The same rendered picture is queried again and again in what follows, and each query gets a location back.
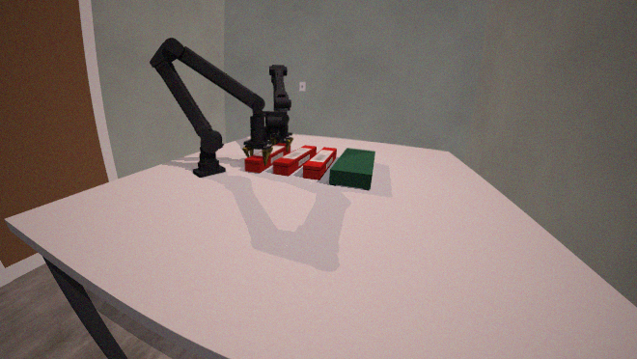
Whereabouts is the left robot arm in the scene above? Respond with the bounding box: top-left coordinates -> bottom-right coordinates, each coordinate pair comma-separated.
269,65 -> 291,137

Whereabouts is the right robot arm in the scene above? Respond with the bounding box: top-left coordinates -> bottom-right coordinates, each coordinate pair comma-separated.
150,38 -> 282,178

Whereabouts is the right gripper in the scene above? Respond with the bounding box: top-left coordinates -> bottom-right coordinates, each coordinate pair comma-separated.
242,128 -> 273,166

